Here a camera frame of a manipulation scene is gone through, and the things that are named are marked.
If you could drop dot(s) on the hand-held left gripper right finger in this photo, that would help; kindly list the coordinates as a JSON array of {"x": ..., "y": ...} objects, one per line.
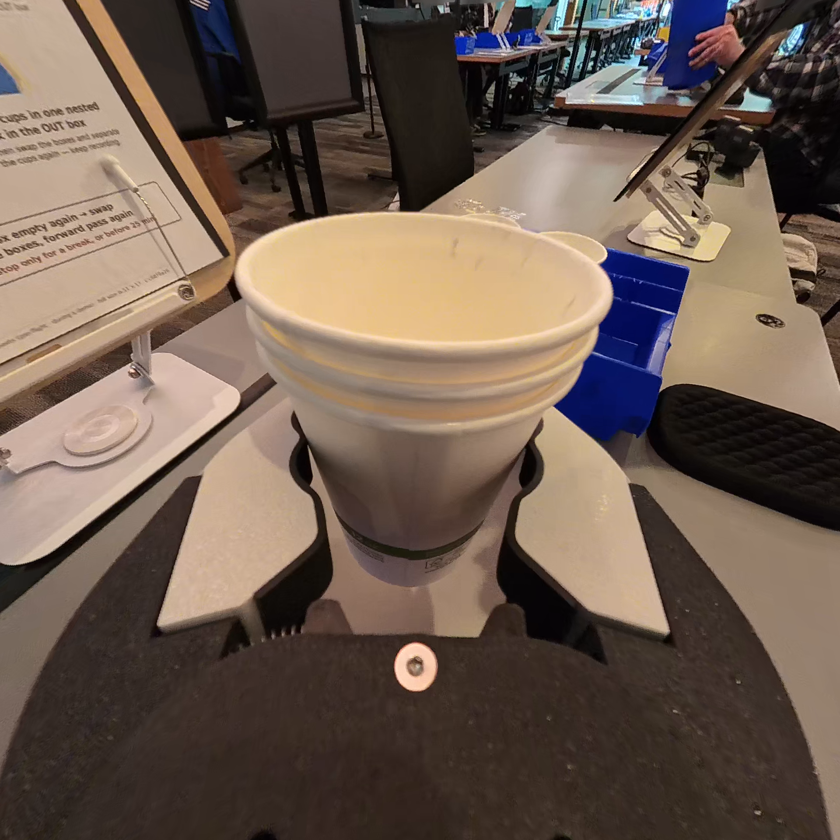
[{"x": 597, "y": 551}]

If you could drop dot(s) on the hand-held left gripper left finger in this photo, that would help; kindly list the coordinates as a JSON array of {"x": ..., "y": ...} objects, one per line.
[{"x": 223, "y": 551}]

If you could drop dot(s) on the blue plastic bin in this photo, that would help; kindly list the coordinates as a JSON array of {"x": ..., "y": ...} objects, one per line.
[{"x": 630, "y": 368}]

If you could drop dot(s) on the stack of nested white cups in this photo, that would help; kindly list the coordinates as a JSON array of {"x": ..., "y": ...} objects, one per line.
[{"x": 420, "y": 460}]

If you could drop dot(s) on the white paper cup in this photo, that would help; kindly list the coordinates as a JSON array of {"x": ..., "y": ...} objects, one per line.
[{"x": 578, "y": 244}]

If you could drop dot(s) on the black textured pad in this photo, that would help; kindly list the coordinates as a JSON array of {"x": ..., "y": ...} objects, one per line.
[{"x": 755, "y": 453}]

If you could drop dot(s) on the round table grommet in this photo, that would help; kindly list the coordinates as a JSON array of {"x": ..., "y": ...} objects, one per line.
[{"x": 771, "y": 320}]

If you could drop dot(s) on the pale cloth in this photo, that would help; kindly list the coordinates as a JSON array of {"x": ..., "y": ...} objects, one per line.
[{"x": 801, "y": 269}]

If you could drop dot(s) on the wooden instruction board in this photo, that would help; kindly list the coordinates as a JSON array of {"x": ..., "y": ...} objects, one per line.
[{"x": 92, "y": 171}]

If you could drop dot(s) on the wooden desk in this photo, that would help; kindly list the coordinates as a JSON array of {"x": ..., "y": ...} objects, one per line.
[{"x": 643, "y": 103}]

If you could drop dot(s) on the black office chair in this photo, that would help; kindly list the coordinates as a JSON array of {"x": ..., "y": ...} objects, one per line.
[{"x": 420, "y": 105}]

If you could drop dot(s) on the black framed panel on stand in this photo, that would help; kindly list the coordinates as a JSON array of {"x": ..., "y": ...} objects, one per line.
[
  {"x": 295, "y": 53},
  {"x": 164, "y": 59}
]

